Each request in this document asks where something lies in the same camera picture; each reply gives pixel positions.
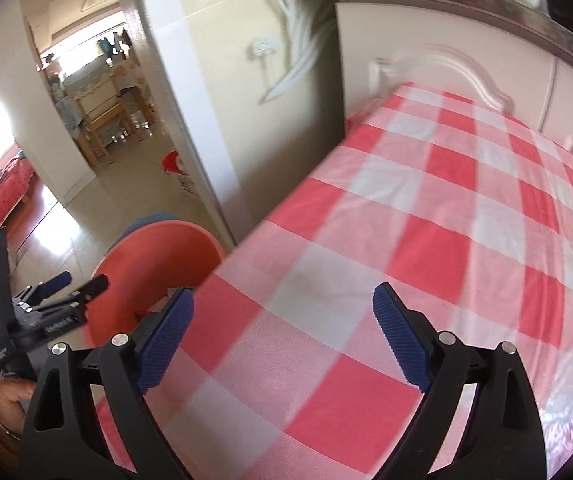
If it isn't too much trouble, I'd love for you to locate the white patterned sliding door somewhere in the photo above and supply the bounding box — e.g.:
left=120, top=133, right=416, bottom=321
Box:
left=131, top=0, right=347, bottom=251

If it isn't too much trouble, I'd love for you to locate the red white plastic bag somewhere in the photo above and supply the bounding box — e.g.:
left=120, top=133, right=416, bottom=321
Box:
left=159, top=149, right=200, bottom=198

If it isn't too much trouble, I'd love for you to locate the wooden table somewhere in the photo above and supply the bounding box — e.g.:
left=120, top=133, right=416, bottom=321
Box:
left=74, top=67, right=157, bottom=166

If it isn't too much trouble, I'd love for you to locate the white kitchen cabinet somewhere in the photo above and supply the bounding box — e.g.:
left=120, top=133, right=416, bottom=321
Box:
left=334, top=2, right=573, bottom=181

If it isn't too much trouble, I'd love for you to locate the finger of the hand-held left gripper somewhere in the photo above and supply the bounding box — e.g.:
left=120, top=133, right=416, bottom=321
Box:
left=16, top=271, right=74, bottom=306
left=68, top=275, right=110, bottom=312

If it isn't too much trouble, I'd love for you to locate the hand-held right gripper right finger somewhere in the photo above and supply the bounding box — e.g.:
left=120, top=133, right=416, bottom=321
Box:
left=371, top=282, right=550, bottom=480

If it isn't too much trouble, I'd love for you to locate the orange plastic bin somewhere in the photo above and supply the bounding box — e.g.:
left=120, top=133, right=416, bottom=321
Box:
left=86, top=220, right=227, bottom=351

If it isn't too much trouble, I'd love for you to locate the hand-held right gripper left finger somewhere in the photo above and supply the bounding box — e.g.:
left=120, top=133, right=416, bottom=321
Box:
left=21, top=287, right=196, bottom=480

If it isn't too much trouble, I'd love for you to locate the dark blue round container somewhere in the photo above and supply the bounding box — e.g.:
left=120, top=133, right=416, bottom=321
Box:
left=111, top=214, right=187, bottom=251

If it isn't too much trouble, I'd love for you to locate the person's left hand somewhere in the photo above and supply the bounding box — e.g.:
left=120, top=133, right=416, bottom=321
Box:
left=0, top=377, right=40, bottom=426

